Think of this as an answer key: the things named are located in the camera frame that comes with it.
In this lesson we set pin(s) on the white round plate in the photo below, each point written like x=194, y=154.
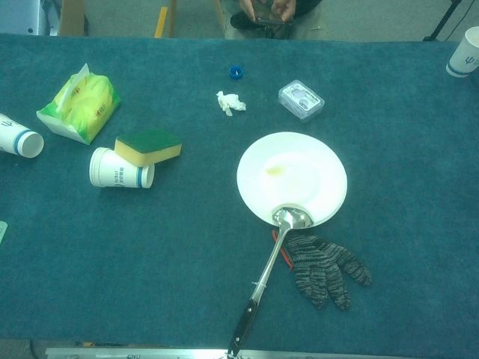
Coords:
x=299, y=168

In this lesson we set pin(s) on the green and yellow sponge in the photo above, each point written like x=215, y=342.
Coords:
x=149, y=142

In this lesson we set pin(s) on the white paper cup blue band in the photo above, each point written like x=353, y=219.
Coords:
x=18, y=136
x=464, y=52
x=112, y=172

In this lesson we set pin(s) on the teal carpet table cover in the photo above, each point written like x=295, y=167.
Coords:
x=149, y=243

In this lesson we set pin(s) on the crumpled white tissue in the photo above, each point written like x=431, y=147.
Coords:
x=230, y=101

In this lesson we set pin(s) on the clear plastic box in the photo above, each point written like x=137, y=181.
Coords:
x=301, y=100

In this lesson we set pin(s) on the blue bottle cap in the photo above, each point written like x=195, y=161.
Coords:
x=235, y=72

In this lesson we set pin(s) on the grey knit work glove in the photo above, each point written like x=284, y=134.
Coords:
x=318, y=261

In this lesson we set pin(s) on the black phone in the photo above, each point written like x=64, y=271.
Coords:
x=273, y=20

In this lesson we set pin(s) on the wooden chair leg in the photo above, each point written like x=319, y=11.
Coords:
x=220, y=16

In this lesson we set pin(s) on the green yellow tissue pack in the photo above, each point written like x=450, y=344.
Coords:
x=90, y=104

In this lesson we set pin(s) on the person seated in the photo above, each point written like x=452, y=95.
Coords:
x=284, y=9

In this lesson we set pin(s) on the brown cardboard box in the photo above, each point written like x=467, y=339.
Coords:
x=71, y=18

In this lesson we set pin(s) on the pale green flat object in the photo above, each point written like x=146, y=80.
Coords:
x=3, y=232

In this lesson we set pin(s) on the black tripod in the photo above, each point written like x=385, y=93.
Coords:
x=443, y=20

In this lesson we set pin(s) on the grey blue cabinet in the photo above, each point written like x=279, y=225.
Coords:
x=18, y=15

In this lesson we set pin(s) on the aluminium rail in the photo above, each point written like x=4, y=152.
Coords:
x=149, y=353

